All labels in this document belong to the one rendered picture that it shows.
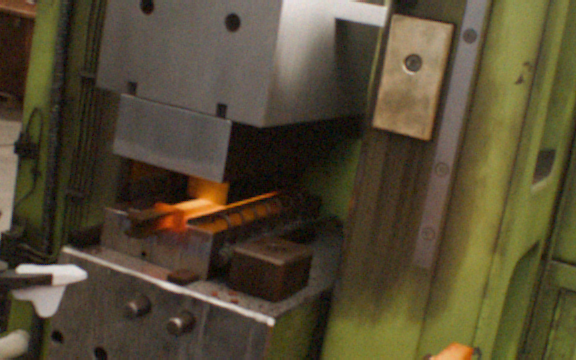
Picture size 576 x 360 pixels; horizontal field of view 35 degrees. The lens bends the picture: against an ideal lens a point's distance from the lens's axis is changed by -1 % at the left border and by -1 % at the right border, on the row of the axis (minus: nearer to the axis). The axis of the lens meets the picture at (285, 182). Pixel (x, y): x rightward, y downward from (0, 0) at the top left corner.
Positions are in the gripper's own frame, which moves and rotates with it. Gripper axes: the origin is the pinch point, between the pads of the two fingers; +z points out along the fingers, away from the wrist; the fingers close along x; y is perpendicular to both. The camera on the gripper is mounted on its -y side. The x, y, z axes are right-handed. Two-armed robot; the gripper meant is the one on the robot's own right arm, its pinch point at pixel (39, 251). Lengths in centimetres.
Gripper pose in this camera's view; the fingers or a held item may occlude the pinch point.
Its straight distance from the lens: 116.9
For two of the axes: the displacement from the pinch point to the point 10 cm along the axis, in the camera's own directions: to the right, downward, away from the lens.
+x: 8.9, 2.4, -3.9
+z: 4.2, -1.1, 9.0
